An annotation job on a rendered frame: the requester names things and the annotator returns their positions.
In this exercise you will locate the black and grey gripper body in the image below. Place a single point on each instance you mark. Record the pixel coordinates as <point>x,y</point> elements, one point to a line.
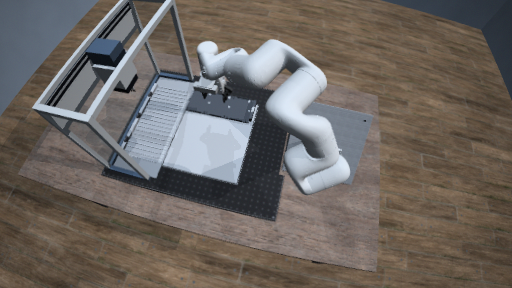
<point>220,83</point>

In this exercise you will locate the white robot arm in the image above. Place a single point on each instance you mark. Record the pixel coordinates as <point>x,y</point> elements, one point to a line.
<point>318,150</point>

